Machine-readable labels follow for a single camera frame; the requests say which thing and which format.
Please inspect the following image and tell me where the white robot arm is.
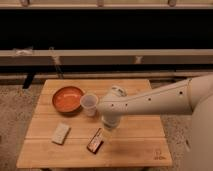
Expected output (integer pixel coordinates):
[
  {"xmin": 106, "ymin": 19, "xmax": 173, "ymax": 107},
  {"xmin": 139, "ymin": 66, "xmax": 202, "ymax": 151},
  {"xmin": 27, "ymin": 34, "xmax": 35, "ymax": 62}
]
[{"xmin": 97, "ymin": 74, "xmax": 213, "ymax": 171}]

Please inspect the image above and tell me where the white sponge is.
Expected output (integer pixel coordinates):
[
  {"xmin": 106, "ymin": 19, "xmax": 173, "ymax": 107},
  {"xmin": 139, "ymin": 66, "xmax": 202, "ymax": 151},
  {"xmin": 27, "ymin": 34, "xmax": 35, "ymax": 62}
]
[{"xmin": 52, "ymin": 123, "xmax": 70, "ymax": 145}]

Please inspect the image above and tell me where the clear plastic cup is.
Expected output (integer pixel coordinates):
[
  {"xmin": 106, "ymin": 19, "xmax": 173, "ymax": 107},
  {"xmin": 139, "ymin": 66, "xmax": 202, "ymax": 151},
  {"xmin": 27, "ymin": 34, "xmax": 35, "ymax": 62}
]
[{"xmin": 80, "ymin": 93, "xmax": 98, "ymax": 117}]

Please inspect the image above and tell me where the orange bowl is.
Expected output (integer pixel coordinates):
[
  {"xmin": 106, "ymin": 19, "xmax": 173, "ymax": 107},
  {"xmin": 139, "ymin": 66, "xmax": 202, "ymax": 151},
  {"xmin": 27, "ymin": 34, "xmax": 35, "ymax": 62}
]
[{"xmin": 52, "ymin": 86, "xmax": 84, "ymax": 113}]

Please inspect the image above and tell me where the wooden table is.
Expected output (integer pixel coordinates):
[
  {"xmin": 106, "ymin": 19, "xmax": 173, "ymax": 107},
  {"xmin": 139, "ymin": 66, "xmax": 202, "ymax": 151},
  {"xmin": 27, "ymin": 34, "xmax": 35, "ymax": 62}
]
[{"xmin": 17, "ymin": 79, "xmax": 172, "ymax": 169}]

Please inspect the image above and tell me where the grey horizontal rail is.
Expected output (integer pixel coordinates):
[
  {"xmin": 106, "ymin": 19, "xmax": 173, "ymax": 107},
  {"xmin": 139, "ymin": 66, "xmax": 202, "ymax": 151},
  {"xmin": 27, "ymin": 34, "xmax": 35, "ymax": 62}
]
[{"xmin": 0, "ymin": 49, "xmax": 213, "ymax": 64}]

